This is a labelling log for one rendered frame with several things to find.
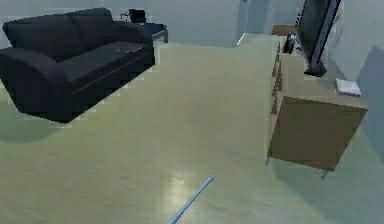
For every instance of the white flat box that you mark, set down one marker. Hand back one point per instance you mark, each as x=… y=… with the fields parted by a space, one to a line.
x=348 y=87

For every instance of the black box on table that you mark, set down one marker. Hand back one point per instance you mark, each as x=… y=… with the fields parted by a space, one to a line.
x=137 y=15

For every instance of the dark blue side table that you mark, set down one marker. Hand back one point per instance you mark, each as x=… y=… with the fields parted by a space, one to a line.
x=156 y=29

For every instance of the black television set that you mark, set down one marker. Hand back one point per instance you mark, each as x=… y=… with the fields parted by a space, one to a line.
x=315 y=30

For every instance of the grey blue baseball bat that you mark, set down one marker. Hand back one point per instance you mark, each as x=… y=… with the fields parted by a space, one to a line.
x=193 y=200

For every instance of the small black device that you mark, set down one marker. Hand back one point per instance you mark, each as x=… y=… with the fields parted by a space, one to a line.
x=289 y=42

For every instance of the brown television cabinet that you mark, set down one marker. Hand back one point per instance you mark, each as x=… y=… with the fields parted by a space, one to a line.
x=310 y=133

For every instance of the black sofa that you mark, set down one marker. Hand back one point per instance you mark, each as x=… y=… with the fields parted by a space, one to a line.
x=66 y=66

